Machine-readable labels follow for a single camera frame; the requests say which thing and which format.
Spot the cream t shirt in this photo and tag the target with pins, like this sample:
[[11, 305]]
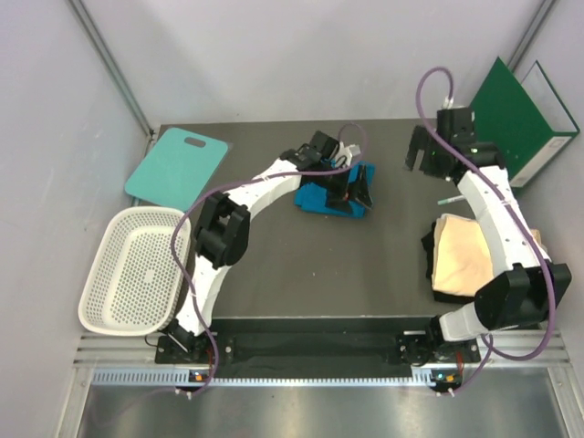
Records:
[[470, 229]]

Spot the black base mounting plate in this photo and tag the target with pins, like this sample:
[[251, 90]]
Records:
[[331, 354]]

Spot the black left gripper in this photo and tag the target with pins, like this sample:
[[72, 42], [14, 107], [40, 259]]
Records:
[[336, 199]]

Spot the white perforated plastic basket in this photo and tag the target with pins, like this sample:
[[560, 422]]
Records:
[[133, 285]]

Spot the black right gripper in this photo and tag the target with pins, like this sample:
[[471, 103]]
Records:
[[422, 140]]

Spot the aluminium frame rail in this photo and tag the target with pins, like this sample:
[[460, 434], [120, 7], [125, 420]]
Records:
[[89, 26]]

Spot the teal cutting board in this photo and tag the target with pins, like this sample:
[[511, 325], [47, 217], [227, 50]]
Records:
[[177, 168]]

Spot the grey slotted cable duct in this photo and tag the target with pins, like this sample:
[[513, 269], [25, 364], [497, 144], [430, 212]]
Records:
[[194, 378]]

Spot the blue t shirt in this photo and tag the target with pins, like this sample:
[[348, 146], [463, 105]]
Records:
[[310, 198]]

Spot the black t shirt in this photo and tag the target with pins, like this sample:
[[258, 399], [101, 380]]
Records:
[[453, 264]]

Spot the white green marker pen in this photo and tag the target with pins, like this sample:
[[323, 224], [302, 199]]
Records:
[[453, 199]]

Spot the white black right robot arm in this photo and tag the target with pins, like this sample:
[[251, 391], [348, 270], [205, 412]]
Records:
[[527, 286]]

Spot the green lever arch binder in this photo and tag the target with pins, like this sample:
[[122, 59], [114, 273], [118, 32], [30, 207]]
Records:
[[526, 119]]

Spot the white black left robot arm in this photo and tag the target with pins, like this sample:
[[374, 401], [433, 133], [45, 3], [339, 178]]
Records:
[[221, 234]]

